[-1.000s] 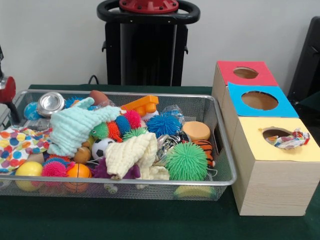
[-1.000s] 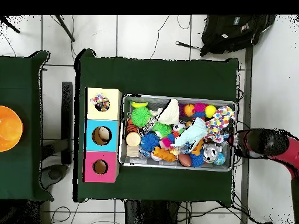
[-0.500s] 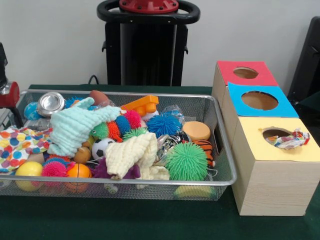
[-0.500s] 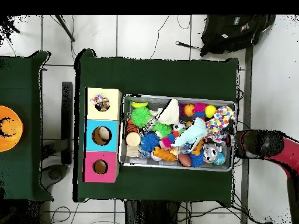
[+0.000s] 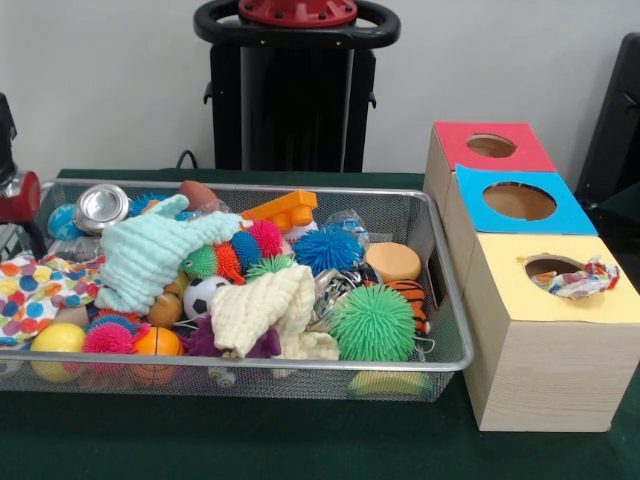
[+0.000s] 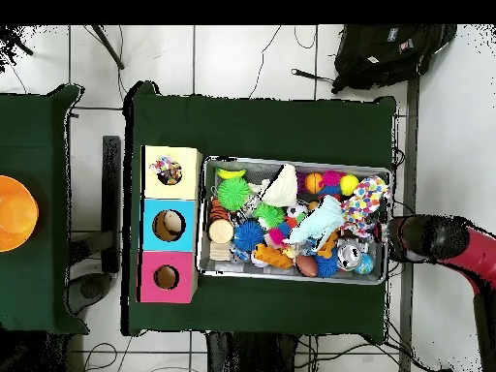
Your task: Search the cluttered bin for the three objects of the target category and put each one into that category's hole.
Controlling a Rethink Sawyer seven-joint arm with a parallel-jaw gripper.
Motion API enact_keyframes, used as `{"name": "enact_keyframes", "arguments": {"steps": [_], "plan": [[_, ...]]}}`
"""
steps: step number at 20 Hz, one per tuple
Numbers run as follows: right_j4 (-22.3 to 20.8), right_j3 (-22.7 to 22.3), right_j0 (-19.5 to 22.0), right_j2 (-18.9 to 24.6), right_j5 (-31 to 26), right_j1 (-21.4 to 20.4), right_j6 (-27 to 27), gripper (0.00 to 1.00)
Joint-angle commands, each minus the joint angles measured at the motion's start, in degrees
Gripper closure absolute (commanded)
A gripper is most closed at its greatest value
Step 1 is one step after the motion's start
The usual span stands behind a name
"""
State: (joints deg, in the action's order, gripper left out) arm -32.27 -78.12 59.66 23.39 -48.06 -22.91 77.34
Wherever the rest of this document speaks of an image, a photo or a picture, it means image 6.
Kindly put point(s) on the small orange basketball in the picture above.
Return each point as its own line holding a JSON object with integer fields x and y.
{"x": 314, "y": 183}

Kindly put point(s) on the small soccer ball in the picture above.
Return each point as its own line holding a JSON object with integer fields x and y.
{"x": 297, "y": 211}

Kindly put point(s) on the tan round wooden block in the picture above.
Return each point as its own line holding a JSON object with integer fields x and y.
{"x": 221, "y": 231}

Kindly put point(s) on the polka-dot cloth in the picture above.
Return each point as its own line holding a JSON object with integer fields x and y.
{"x": 366, "y": 198}

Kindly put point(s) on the cream yellow cloth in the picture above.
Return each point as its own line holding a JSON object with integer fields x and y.
{"x": 283, "y": 188}

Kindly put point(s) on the white patterned cloth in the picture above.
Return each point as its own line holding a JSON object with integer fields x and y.
{"x": 166, "y": 169}

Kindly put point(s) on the black backpack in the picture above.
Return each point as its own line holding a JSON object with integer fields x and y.
{"x": 387, "y": 54}

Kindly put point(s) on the silver drink can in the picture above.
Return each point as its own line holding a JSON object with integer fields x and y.
{"x": 349, "y": 254}

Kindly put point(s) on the black tripod leg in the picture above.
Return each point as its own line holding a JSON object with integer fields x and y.
{"x": 108, "y": 46}
{"x": 15, "y": 40}

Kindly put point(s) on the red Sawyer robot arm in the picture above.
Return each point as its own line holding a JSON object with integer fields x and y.
{"x": 449, "y": 244}

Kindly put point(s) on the blue spiky ball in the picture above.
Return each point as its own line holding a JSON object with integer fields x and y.
{"x": 249, "y": 235}

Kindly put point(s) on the orange plastic bowl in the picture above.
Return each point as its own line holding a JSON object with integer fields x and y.
{"x": 15, "y": 213}

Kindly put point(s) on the mint green cloth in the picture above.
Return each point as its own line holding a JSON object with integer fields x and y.
{"x": 319, "y": 221}

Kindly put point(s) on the pink spiky ball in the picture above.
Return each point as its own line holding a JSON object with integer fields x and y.
{"x": 332, "y": 180}

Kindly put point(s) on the orange plastic toy brick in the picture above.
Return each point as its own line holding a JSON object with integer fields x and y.
{"x": 273, "y": 256}

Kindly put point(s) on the dark green side tablecloth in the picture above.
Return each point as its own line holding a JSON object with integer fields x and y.
{"x": 46, "y": 294}

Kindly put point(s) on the wooden box with three holes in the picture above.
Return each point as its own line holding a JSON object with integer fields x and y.
{"x": 149, "y": 232}

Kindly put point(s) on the grey round base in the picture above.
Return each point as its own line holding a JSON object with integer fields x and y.
{"x": 89, "y": 291}

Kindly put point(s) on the clear mesh bin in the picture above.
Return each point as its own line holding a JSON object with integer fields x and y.
{"x": 225, "y": 267}

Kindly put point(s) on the green spiky ball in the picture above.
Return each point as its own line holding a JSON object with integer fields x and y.
{"x": 233, "y": 194}

